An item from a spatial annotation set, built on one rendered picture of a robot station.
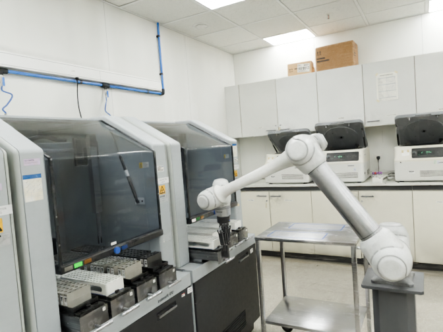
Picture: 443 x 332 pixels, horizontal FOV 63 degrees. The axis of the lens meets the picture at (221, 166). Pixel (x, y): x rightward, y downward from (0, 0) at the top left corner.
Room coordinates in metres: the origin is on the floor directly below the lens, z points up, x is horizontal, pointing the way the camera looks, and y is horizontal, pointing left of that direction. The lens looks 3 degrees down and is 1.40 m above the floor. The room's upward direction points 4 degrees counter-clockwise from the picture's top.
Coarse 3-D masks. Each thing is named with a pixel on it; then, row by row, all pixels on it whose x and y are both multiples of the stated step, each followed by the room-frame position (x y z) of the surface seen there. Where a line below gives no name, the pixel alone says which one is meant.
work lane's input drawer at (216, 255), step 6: (222, 246) 2.08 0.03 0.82; (192, 252) 2.09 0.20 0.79; (198, 252) 2.07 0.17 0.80; (204, 252) 2.05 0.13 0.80; (210, 252) 2.03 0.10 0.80; (216, 252) 2.01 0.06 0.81; (222, 252) 2.05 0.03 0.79; (192, 258) 2.09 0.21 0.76; (198, 258) 2.07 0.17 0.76; (204, 258) 2.05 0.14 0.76; (210, 258) 2.03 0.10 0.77; (216, 258) 2.01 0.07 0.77; (222, 258) 2.05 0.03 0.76; (228, 258) 2.05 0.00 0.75
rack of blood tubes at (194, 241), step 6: (192, 240) 2.11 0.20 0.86; (198, 240) 2.09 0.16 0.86; (204, 240) 2.07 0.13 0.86; (210, 240) 2.05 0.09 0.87; (216, 240) 2.07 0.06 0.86; (192, 246) 2.11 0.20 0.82; (198, 246) 2.09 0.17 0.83; (204, 246) 2.07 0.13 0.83; (210, 246) 2.05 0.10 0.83; (216, 246) 2.07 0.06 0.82
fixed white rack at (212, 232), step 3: (189, 228) 2.42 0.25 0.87; (189, 231) 2.33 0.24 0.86; (192, 231) 2.32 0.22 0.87; (195, 231) 2.33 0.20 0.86; (198, 231) 2.30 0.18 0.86; (201, 231) 2.30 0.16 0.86; (204, 231) 2.29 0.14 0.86; (207, 231) 2.29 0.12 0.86; (210, 231) 2.29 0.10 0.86; (213, 231) 2.28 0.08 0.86; (216, 231) 2.27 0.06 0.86; (189, 234) 2.30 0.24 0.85; (192, 234) 2.29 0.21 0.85; (195, 234) 2.28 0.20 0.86; (198, 234) 2.27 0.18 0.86; (201, 234) 2.26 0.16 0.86; (204, 234) 2.25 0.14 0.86; (207, 234) 2.24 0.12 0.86; (210, 234) 2.22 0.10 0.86; (213, 234) 2.23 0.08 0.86; (216, 234) 2.26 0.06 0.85
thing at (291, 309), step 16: (288, 224) 2.52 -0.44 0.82; (304, 224) 2.48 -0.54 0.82; (320, 224) 2.45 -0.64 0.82; (336, 224) 2.41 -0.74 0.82; (256, 240) 2.23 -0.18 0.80; (272, 240) 2.18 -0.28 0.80; (288, 240) 2.13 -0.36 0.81; (304, 240) 2.08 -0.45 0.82; (320, 240) 2.04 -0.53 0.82; (336, 240) 2.02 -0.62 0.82; (352, 240) 2.00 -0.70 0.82; (256, 256) 2.23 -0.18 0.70; (352, 256) 1.96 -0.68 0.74; (352, 272) 1.96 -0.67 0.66; (288, 304) 2.44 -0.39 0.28; (304, 304) 2.42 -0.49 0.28; (320, 304) 2.40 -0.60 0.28; (336, 304) 2.39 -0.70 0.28; (352, 304) 2.37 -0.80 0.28; (368, 304) 2.32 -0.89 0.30; (272, 320) 2.23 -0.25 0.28; (288, 320) 2.22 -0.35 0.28; (304, 320) 2.20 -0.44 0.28; (320, 320) 2.19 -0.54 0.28; (336, 320) 2.17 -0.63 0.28; (352, 320) 2.16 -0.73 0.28; (368, 320) 2.32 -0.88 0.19
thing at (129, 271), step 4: (132, 264) 1.67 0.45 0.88; (136, 264) 1.68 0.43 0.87; (140, 264) 1.71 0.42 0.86; (124, 268) 1.62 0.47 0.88; (128, 268) 1.63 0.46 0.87; (132, 268) 1.66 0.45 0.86; (136, 268) 1.68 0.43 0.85; (140, 268) 1.71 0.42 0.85; (124, 272) 1.62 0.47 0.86; (128, 272) 1.63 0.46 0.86; (132, 272) 1.65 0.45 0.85; (136, 272) 1.68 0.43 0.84; (140, 272) 1.70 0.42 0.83; (124, 276) 1.62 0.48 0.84; (128, 276) 1.63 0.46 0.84; (132, 276) 1.65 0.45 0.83
